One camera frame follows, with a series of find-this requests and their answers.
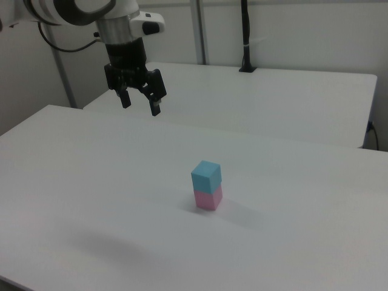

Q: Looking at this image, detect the grey wall frame post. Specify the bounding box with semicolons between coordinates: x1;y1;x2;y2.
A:
192;0;210;65

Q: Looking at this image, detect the blue cube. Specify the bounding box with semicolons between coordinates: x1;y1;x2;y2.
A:
190;160;222;195

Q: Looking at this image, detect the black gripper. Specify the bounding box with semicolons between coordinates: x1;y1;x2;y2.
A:
104;38;168;118

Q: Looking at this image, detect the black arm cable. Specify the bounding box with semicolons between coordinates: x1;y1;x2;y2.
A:
37;21;102;53

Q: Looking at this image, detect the black cable at table side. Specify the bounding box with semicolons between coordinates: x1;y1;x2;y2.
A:
367;120;380;151

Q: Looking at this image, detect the white side table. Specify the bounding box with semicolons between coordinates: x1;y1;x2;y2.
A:
82;61;378;149

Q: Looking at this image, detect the pink cube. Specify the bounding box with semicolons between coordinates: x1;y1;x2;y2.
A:
193;185;224;211

